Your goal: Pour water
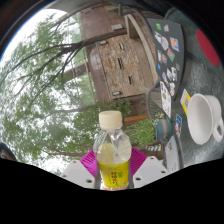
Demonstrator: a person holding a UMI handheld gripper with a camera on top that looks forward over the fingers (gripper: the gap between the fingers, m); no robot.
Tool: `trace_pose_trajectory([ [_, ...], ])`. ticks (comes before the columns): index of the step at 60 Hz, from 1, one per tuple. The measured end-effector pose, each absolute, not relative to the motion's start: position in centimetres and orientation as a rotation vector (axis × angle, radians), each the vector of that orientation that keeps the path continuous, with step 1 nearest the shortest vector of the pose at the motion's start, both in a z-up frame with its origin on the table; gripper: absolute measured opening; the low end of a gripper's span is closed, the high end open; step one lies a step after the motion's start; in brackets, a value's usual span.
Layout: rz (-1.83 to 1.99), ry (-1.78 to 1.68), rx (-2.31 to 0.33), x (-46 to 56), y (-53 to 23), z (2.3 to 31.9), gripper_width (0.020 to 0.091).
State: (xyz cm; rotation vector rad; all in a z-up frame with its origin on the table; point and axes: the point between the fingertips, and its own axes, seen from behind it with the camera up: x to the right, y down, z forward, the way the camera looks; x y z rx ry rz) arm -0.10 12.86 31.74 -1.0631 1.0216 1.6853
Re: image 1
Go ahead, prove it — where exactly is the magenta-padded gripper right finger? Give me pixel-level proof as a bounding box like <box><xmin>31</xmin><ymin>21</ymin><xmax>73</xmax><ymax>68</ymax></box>
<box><xmin>128</xmin><ymin>146</ymin><xmax>169</xmax><ymax>190</ymax></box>

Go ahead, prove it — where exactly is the green plant in blue pot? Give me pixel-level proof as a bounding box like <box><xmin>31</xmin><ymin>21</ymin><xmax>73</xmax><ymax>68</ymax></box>
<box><xmin>123</xmin><ymin>112</ymin><xmax>173</xmax><ymax>148</ymax></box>

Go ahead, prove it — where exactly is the white ceramic mug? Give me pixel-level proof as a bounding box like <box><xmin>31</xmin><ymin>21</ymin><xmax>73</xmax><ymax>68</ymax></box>
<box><xmin>186</xmin><ymin>93</ymin><xmax>224</xmax><ymax>146</ymax></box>

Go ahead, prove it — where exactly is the white sticker sheet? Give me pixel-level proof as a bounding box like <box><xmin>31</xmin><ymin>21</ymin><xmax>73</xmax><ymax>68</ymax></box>
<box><xmin>159</xmin><ymin>80</ymin><xmax>173</xmax><ymax>119</ymax></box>

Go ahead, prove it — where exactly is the flat round red coaster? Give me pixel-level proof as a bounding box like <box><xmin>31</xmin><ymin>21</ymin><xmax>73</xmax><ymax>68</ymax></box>
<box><xmin>195</xmin><ymin>28</ymin><xmax>221</xmax><ymax>67</ymax></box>

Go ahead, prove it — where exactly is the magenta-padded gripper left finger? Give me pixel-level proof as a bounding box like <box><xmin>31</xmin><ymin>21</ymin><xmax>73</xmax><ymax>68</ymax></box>
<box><xmin>60</xmin><ymin>149</ymin><xmax>101</xmax><ymax>190</ymax></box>

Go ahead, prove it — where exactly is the yellow card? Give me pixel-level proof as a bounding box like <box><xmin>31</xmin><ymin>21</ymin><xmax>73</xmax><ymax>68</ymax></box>
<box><xmin>179</xmin><ymin>88</ymin><xmax>192</xmax><ymax>117</ymax></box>

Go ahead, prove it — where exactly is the yellow-labelled clear drink bottle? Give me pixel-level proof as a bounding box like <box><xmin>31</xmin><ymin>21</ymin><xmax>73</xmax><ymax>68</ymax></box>
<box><xmin>92</xmin><ymin>110</ymin><xmax>133</xmax><ymax>191</ymax></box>

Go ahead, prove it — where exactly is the forked trunk tree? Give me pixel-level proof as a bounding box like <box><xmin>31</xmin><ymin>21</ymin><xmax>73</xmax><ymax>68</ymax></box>
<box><xmin>0</xmin><ymin>26</ymin><xmax>129</xmax><ymax>111</ymax></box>

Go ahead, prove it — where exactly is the black laptop with stickers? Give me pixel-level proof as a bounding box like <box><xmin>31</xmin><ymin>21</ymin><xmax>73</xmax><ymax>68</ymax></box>
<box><xmin>146</xmin><ymin>18</ymin><xmax>185</xmax><ymax>93</ymax></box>

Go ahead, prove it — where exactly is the grey wall box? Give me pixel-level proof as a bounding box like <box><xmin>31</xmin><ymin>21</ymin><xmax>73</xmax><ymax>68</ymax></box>
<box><xmin>111</xmin><ymin>23</ymin><xmax>124</xmax><ymax>32</ymax></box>

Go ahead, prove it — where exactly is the yellow blue striped cone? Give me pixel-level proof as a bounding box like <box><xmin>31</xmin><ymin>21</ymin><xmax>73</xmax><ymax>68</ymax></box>
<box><xmin>145</xmin><ymin>143</ymin><xmax>163</xmax><ymax>153</ymax></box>

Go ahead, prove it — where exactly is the blue sticker card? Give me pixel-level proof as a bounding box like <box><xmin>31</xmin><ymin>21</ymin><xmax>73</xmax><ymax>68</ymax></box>
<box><xmin>174</xmin><ymin>113</ymin><xmax>184</xmax><ymax>138</ymax></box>

